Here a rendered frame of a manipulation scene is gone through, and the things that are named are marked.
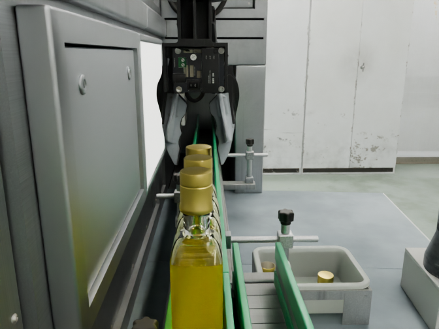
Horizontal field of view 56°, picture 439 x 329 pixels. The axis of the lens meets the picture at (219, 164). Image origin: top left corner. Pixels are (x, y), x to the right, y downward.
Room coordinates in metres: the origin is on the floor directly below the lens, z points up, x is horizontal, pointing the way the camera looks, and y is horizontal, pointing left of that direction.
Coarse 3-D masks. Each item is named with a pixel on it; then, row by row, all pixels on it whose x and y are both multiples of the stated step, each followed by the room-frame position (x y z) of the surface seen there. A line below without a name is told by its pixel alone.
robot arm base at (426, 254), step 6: (438, 228) 0.77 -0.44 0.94; (438, 234) 0.76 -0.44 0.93; (432, 240) 0.78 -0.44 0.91; (438, 240) 0.76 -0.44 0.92; (432, 246) 0.77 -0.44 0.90; (438, 246) 0.75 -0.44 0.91; (426, 252) 0.78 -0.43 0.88; (432, 252) 0.76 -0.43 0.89; (438, 252) 0.74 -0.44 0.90; (426, 258) 0.77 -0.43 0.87; (432, 258) 0.75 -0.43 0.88; (438, 258) 0.74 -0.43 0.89; (426, 264) 0.76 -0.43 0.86; (432, 264) 0.74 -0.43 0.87; (438, 264) 0.74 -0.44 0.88; (432, 270) 0.74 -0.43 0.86; (438, 270) 0.73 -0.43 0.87; (438, 276) 0.73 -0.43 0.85
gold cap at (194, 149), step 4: (192, 144) 0.54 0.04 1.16; (196, 144) 0.54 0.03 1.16; (200, 144) 0.54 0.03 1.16; (204, 144) 0.54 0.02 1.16; (188, 148) 0.52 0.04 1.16; (192, 148) 0.52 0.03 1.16; (196, 148) 0.52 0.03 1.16; (200, 148) 0.52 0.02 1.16; (204, 148) 0.52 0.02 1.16; (208, 148) 0.52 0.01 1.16; (188, 152) 0.52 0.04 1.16; (192, 152) 0.51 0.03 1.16; (196, 152) 0.51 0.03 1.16; (200, 152) 0.51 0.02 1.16; (204, 152) 0.51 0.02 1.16; (208, 152) 0.52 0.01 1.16
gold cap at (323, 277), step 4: (320, 272) 0.81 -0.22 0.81; (324, 272) 0.81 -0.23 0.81; (328, 272) 0.81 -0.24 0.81; (320, 276) 0.80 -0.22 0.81; (324, 276) 0.79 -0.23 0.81; (328, 276) 0.79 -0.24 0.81; (332, 276) 0.79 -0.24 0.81; (320, 280) 0.79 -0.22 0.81; (324, 280) 0.79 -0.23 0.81; (328, 280) 0.79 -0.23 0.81; (332, 280) 0.79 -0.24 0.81
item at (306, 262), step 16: (256, 256) 0.83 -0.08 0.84; (272, 256) 0.87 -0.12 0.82; (304, 256) 0.87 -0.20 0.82; (320, 256) 0.87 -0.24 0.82; (336, 256) 0.87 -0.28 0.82; (352, 256) 0.84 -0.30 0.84; (304, 272) 0.87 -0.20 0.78; (336, 272) 0.87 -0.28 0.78; (352, 272) 0.80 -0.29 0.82; (304, 288) 0.71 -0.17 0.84; (320, 288) 0.71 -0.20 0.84; (336, 288) 0.71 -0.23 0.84; (352, 288) 0.72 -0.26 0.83
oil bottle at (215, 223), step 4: (212, 212) 0.47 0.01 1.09; (180, 216) 0.47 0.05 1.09; (212, 216) 0.46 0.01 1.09; (216, 216) 0.47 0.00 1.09; (180, 220) 0.46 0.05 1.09; (212, 220) 0.45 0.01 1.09; (216, 220) 0.46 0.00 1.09; (180, 224) 0.45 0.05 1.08; (212, 224) 0.45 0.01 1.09; (216, 224) 0.45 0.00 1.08; (220, 224) 0.47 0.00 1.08; (176, 228) 0.45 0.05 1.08; (180, 228) 0.45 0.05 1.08; (212, 228) 0.45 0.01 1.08; (216, 228) 0.45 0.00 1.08; (220, 228) 0.45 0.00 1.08; (176, 232) 0.45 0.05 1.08; (220, 232) 0.45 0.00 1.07; (220, 236) 0.45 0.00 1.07
